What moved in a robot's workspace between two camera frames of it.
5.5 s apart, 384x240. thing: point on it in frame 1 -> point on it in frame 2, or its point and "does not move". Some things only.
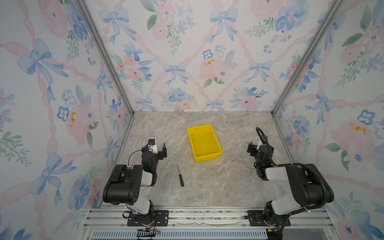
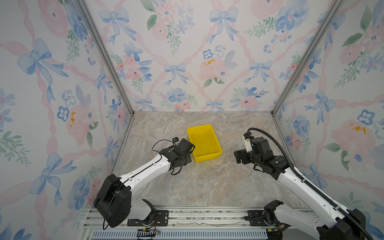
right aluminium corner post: x=326 y=21 does not move
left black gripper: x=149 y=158 -> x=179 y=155
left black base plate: x=155 y=218 does not move
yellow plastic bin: x=204 y=143 does not move
